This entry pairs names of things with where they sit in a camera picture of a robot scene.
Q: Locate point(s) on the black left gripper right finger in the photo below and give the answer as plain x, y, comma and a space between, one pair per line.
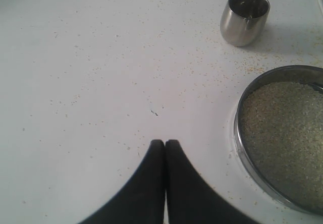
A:
189, 198

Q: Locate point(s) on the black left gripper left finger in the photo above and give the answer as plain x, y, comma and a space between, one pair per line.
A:
142, 198

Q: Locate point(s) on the grain mixture of rice and millet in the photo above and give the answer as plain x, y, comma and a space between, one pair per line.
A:
282, 126

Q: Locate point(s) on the round stainless steel sieve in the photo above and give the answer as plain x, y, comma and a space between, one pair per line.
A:
303, 74

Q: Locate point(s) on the stainless steel cup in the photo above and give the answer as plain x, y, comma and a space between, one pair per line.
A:
243, 21

